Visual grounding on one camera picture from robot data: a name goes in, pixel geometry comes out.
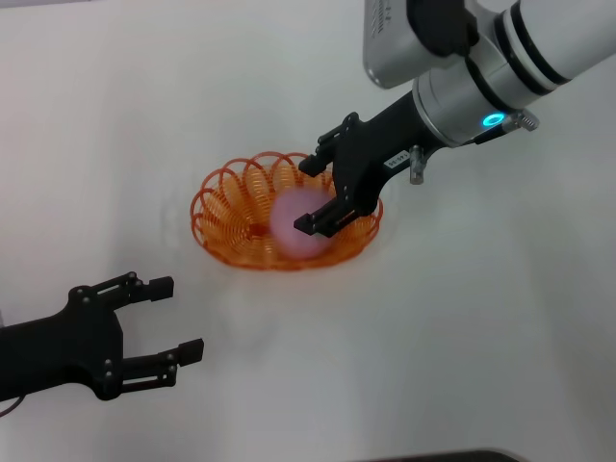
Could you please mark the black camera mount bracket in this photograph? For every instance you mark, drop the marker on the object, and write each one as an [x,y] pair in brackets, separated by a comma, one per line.
[443,24]

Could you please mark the dark robot chest edge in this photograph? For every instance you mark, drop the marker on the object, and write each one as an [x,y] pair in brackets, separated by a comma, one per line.
[457,458]

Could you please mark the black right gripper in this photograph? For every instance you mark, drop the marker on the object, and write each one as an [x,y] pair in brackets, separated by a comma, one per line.
[370,154]

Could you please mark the orange plastic woven basket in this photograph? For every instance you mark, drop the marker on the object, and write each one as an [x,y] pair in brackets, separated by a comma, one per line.
[257,230]

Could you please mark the pink plush peach toy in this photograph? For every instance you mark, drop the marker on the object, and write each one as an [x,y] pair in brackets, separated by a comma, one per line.
[289,226]

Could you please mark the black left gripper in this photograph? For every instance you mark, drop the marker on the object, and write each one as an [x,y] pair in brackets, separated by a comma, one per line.
[62,346]

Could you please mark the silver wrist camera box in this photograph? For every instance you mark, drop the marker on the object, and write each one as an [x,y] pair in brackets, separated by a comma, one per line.
[390,43]

